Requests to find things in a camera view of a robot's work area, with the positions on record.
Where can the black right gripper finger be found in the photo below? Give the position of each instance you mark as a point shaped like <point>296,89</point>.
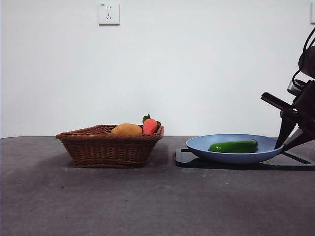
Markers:
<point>284,131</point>
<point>294,140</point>

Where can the green pepper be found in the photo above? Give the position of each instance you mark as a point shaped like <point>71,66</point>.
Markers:
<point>233,147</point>

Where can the blue round plate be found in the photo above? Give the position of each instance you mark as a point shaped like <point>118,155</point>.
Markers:
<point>233,157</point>

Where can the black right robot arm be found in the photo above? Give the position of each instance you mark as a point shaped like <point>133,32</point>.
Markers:
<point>307,61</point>

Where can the black rectangular tray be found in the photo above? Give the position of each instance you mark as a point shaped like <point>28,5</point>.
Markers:
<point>182,159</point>

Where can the orange carrot with green leaves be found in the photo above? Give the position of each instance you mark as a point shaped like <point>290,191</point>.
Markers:
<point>149,126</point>

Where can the yellow-brown potato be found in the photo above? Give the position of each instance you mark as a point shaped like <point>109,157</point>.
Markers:
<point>126,129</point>

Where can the brown wicker basket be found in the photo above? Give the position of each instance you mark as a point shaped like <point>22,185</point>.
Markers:
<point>103,152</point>

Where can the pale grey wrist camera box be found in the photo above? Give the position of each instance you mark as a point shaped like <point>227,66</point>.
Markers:
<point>292,87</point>

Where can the white wall plate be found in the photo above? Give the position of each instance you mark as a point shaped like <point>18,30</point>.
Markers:
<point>312,13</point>

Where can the white wall socket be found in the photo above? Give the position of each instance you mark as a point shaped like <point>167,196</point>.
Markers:
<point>109,14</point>

